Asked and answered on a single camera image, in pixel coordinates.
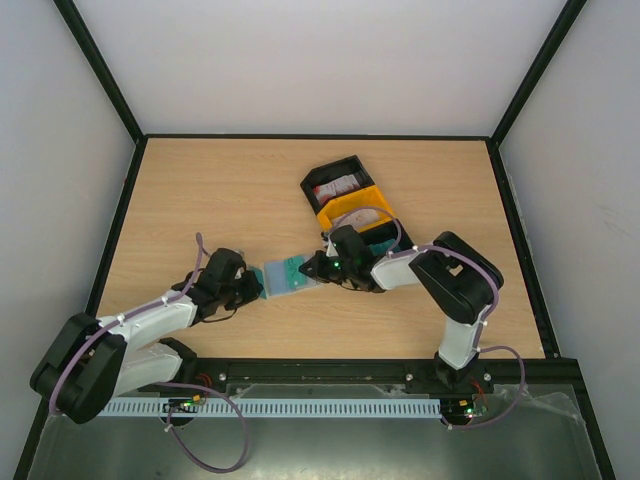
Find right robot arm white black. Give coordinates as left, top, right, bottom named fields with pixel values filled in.
left=298, top=225, right=504, bottom=392

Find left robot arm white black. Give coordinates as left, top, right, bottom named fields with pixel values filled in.
left=30, top=248, right=264, bottom=424

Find light blue cable duct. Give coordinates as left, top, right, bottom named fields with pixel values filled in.
left=100, top=397, right=441, bottom=419

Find black bin with red cards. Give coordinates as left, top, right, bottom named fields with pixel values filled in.
left=300, top=155, right=374, bottom=214

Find yellow bin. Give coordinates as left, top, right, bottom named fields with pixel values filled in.
left=316, top=186, right=395, bottom=232

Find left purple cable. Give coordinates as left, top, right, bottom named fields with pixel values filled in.
left=48, top=232, right=211, bottom=416

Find beige card holder wallet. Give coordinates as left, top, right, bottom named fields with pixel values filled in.
left=249, top=254, right=322, bottom=300

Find black bin with teal cards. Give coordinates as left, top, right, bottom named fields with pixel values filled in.
left=359, top=221, right=414, bottom=256

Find black aluminium frame rail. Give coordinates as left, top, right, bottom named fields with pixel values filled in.
left=124, top=355, right=581, bottom=401

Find white cards in yellow bin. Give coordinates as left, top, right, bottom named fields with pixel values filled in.
left=341, top=208, right=386, bottom=231

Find stack of red white cards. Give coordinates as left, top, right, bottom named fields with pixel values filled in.
left=313, top=174, right=360, bottom=202

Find teal cards stack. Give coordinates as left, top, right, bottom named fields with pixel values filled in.
left=368, top=239, right=399, bottom=255

